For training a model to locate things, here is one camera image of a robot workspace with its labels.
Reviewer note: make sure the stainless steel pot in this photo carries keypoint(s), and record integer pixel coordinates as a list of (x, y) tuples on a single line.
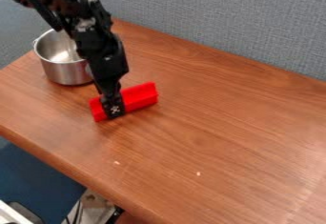
[(65, 67)]

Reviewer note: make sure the metal table leg bracket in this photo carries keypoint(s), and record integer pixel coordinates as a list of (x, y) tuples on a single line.
[(93, 210)]

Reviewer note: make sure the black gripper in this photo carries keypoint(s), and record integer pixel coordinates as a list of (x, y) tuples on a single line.
[(101, 47)]

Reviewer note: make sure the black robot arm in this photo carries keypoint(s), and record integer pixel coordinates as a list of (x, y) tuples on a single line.
[(87, 22)]

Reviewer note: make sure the red rectangular block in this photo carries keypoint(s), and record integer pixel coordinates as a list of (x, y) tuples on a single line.
[(136, 98)]

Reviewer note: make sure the white object at corner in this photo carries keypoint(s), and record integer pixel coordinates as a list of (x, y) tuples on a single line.
[(10, 216)]

